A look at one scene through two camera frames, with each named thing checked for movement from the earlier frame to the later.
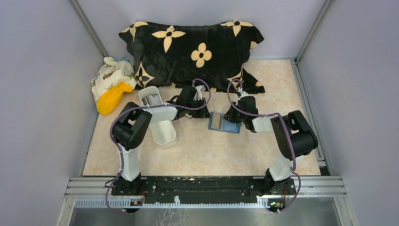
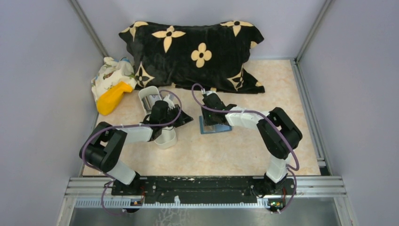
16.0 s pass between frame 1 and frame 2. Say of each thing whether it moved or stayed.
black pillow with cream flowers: stayed
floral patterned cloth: stayed
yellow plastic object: stayed
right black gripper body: moved
